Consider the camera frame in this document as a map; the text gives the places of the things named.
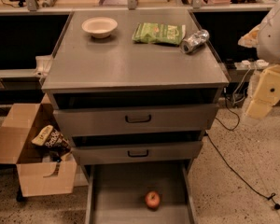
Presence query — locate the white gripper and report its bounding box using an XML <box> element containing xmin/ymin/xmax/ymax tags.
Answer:
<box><xmin>245</xmin><ymin>64</ymin><xmax>280</xmax><ymax>119</ymax></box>

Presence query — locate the red apple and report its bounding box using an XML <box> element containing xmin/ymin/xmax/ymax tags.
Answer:
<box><xmin>145</xmin><ymin>191</ymin><xmax>161</xmax><ymax>209</ymax></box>

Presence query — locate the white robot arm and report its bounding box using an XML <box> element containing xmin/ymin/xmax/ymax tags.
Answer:
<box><xmin>238</xmin><ymin>0</ymin><xmax>280</xmax><ymax>123</ymax></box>

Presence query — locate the grey top drawer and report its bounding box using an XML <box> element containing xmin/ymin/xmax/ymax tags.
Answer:
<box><xmin>54</xmin><ymin>104</ymin><xmax>218</xmax><ymax>137</ymax></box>

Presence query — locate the grey drawer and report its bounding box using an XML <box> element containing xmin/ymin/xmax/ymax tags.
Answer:
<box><xmin>73</xmin><ymin>141</ymin><xmax>203</xmax><ymax>165</ymax></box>
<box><xmin>54</xmin><ymin>104</ymin><xmax>218</xmax><ymax>137</ymax></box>
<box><xmin>85</xmin><ymin>161</ymin><xmax>198</xmax><ymax>224</ymax></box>

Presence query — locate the grey middle drawer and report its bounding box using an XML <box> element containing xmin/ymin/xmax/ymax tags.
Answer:
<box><xmin>73</xmin><ymin>141</ymin><xmax>203</xmax><ymax>165</ymax></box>

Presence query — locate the grey drawer cabinet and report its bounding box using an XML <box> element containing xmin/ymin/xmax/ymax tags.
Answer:
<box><xmin>41</xmin><ymin>8</ymin><xmax>231</xmax><ymax>224</ymax></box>

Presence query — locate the grey bottom drawer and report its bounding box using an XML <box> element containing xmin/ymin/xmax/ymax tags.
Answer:
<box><xmin>85</xmin><ymin>161</ymin><xmax>198</xmax><ymax>224</ymax></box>

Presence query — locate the white power strip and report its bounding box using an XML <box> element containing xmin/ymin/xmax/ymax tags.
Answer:
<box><xmin>241</xmin><ymin>60</ymin><xmax>269</xmax><ymax>69</ymax></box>

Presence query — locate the silver crushed can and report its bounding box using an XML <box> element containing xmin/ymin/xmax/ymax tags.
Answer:
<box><xmin>180</xmin><ymin>29</ymin><xmax>210</xmax><ymax>54</ymax></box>

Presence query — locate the green chip bag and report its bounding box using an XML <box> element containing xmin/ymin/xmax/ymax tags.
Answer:
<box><xmin>132</xmin><ymin>22</ymin><xmax>186</xmax><ymax>46</ymax></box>

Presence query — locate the white paper bowl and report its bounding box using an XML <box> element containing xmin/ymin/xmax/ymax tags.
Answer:
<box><xmin>81</xmin><ymin>17</ymin><xmax>118</xmax><ymax>39</ymax></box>

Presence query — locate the brown snack bag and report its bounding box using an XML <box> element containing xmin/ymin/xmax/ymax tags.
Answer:
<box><xmin>32</xmin><ymin>125</ymin><xmax>71</xmax><ymax>149</ymax></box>

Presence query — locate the brown cardboard box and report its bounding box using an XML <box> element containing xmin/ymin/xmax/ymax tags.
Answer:
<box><xmin>0</xmin><ymin>95</ymin><xmax>77</xmax><ymax>197</ymax></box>

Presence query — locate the black floor cable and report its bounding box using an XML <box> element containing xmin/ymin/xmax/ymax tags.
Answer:
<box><xmin>205</xmin><ymin>87</ymin><xmax>280</xmax><ymax>213</ymax></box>

